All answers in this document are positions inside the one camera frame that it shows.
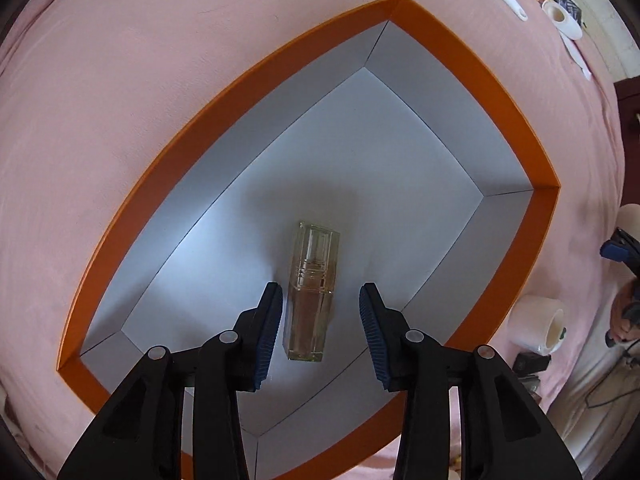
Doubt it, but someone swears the clear perfume bottle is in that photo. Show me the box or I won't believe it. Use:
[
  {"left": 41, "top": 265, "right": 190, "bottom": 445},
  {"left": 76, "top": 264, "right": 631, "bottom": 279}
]
[{"left": 283, "top": 221, "right": 340, "bottom": 362}]

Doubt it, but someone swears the person right hand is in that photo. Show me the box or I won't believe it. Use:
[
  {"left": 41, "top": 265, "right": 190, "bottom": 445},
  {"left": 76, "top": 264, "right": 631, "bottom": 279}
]
[{"left": 605, "top": 278, "right": 639, "bottom": 348}]

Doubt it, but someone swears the clear tape roll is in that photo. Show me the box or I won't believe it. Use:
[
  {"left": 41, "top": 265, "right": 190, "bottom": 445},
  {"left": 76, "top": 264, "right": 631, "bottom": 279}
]
[{"left": 508, "top": 295, "right": 566, "bottom": 356}]

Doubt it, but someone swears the white lint roller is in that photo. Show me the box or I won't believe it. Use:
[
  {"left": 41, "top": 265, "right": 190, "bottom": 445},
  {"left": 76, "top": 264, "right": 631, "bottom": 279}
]
[{"left": 541, "top": 0, "right": 592, "bottom": 80}]

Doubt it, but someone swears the orange gradient cardboard box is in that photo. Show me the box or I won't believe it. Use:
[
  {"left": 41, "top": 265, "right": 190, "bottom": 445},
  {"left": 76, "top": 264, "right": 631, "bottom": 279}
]
[{"left": 58, "top": 0, "right": 561, "bottom": 479}]

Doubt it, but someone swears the pink bed sheet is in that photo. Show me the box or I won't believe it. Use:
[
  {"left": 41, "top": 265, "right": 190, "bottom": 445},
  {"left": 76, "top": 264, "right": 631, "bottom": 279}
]
[{"left": 1, "top": 0, "right": 624, "bottom": 471}]

